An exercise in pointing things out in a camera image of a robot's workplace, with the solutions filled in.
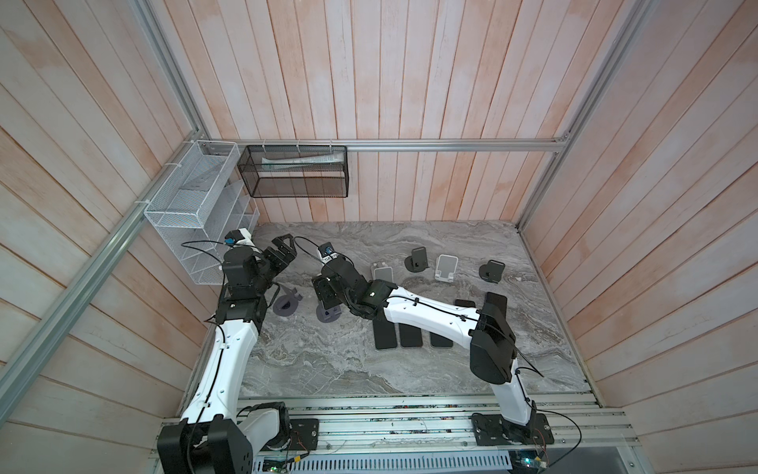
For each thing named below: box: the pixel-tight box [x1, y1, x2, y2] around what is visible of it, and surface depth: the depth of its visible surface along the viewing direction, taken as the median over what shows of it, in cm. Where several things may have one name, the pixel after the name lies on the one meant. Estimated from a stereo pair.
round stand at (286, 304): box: [272, 287, 304, 317], surface depth 99 cm
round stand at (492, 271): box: [478, 259, 506, 284], surface depth 103 cm
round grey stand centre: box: [404, 245, 430, 273], surface depth 106 cm
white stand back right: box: [434, 253, 459, 283], surface depth 103 cm
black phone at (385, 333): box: [373, 310, 398, 350], surface depth 92 cm
